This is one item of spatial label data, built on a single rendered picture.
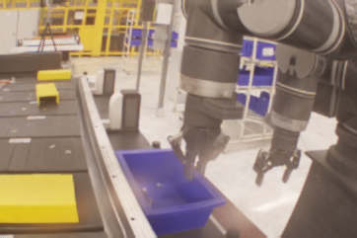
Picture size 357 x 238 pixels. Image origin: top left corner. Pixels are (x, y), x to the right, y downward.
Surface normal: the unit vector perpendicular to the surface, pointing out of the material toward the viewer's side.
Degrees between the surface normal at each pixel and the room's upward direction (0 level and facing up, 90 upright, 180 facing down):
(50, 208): 90
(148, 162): 85
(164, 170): 85
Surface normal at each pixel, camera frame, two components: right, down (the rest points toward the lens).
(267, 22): -0.85, 0.17
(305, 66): -0.67, 0.20
